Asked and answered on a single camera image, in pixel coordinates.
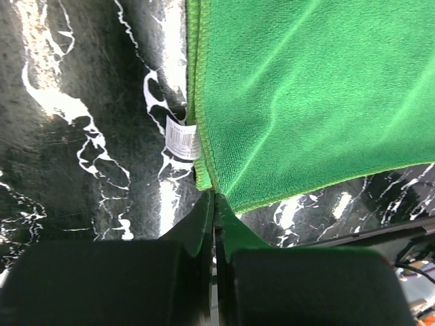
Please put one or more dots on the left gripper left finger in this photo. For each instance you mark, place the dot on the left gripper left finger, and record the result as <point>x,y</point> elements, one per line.
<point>166,281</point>

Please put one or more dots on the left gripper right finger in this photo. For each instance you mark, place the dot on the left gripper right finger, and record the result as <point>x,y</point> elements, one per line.
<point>261,285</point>

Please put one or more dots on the green towel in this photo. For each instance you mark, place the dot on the green towel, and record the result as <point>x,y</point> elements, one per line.
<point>292,96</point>

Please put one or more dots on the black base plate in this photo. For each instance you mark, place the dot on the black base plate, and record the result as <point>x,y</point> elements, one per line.
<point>400,243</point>

